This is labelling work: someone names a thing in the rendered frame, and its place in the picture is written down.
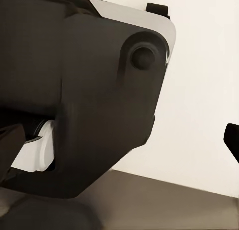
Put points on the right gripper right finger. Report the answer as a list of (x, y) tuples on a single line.
[(231, 139)]

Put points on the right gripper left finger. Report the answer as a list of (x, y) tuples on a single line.
[(12, 139)]

